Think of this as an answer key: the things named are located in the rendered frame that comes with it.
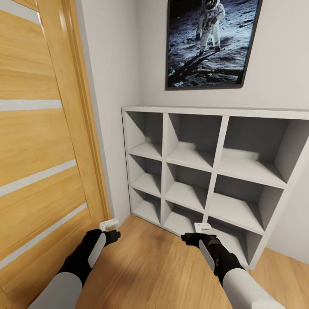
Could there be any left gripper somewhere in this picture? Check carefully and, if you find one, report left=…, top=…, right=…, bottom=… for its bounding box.
left=104, top=229, right=121, bottom=247

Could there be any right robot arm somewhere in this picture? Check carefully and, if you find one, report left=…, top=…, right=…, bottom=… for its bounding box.
left=181, top=223, right=285, bottom=309

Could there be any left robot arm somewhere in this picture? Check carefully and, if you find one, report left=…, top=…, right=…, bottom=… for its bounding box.
left=27, top=219, right=121, bottom=309

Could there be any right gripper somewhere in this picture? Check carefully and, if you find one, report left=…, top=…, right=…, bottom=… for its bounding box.
left=181, top=233, right=201, bottom=247

